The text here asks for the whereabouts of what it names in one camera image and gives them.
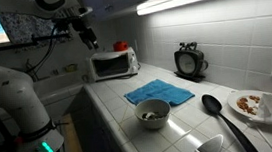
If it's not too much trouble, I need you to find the white ceramic bowl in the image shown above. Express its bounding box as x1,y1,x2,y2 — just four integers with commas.
134,99,171,130

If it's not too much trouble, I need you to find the blue dish cloth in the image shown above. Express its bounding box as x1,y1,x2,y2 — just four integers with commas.
124,79,194,106

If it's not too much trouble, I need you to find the black kitchen scale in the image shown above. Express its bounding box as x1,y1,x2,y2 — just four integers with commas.
174,41,208,82

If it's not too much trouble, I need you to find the black plastic ladle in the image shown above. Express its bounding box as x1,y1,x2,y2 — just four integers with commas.
201,94,259,152

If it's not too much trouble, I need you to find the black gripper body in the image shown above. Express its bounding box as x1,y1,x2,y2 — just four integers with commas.
54,6,93,34

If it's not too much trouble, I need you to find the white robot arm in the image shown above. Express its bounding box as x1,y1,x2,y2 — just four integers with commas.
0,0,98,152

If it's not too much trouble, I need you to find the white plate with food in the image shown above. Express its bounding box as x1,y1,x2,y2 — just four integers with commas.
227,90,272,120

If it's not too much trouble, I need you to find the red pot on oven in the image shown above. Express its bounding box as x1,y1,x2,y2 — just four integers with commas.
113,41,128,52

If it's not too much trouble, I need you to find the black camera stand bar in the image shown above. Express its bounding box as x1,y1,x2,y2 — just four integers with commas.
0,33,70,51

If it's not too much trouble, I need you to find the metal spatula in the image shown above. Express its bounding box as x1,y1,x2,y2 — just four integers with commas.
194,134,224,152

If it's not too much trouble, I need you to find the kitchen sink faucet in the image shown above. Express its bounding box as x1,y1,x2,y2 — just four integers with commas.
25,59,39,82

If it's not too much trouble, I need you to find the white toaster oven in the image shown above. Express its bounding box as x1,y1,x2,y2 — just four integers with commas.
89,47,139,82

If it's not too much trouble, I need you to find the yellow sponge holder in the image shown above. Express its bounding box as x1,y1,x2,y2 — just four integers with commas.
64,64,78,73

